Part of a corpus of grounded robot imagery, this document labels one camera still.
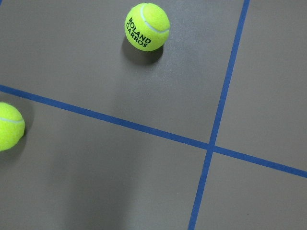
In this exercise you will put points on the yellow tennis ball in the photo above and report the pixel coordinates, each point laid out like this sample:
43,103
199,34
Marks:
12,126
147,27

